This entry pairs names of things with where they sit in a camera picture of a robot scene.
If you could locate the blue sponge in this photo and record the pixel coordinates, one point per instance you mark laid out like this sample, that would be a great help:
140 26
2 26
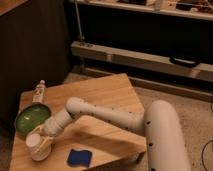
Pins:
79 158

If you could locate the wooden table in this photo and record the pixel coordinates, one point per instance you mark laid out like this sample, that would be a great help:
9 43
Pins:
113 149

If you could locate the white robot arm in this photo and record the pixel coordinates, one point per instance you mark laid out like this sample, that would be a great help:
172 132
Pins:
159 124

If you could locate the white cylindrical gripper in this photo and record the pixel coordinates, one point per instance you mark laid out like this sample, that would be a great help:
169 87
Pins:
50 128

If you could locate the metal pole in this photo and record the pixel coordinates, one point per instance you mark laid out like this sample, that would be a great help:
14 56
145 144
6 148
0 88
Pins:
81 37

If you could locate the wooden shelf beam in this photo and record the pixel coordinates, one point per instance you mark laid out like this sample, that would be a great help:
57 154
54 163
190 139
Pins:
140 60

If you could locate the white plastic bottle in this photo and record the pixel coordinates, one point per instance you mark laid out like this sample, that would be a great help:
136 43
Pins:
39 92

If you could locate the black handle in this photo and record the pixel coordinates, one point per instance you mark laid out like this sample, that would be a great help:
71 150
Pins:
182 63

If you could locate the green ceramic bowl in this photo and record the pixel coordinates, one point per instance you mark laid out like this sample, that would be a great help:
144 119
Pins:
31 117

